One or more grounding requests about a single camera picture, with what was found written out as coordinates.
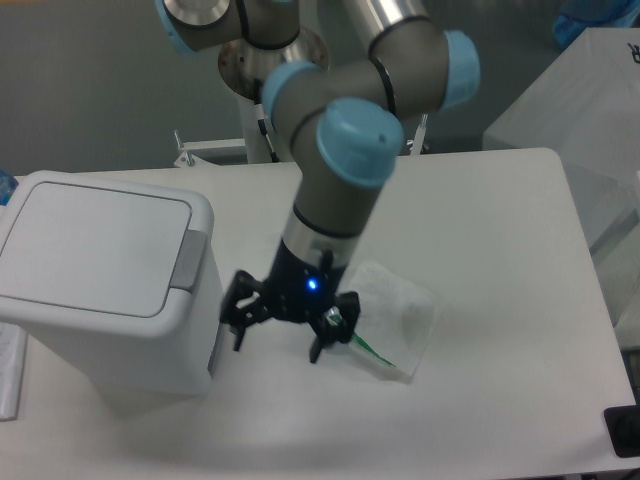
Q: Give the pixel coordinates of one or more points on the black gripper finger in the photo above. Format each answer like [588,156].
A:
[243,306]
[330,331]

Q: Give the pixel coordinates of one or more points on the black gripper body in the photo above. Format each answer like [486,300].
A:
[300,290]

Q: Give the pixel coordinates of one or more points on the white push-button trash can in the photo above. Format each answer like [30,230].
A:
[117,278]

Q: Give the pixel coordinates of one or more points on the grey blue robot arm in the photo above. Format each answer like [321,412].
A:
[343,130]

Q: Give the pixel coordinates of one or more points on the white green plastic wrapper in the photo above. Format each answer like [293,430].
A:
[397,320]

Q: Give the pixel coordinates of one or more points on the black device at corner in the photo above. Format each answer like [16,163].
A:
[623,426]

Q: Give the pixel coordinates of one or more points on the white box at right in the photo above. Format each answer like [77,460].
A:
[585,107]

